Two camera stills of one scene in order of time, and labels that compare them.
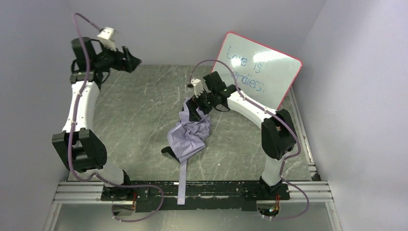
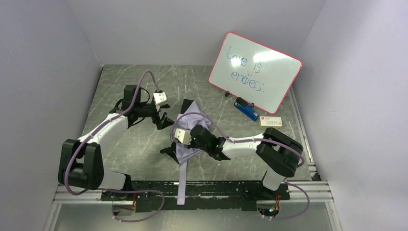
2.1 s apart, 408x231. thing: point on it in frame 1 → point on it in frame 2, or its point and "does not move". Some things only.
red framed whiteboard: (263, 74) does not move
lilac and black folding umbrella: (186, 138) does not move
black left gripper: (122, 59) → (156, 112)
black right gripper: (197, 106) → (184, 146)
